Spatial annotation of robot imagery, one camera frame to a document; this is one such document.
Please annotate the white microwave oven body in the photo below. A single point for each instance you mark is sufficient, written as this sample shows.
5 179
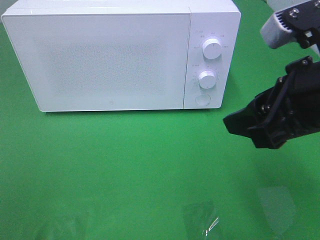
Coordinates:
218 19

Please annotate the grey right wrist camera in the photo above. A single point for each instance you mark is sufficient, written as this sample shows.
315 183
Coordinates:
292 21

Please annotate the white microwave knob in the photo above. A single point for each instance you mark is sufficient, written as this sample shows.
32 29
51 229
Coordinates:
211 48
207 79

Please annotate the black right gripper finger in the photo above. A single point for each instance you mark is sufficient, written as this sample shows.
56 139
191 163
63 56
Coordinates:
245 120
275 125

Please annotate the clear plastic tape piece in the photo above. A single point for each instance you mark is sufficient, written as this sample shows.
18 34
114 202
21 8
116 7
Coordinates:
212 225

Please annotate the white microwave door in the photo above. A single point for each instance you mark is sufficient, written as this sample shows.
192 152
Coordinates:
102 62

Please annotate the round microwave door button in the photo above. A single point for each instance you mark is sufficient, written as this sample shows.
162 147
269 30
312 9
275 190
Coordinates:
203 99

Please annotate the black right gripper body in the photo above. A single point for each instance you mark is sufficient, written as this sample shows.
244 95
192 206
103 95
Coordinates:
300 108

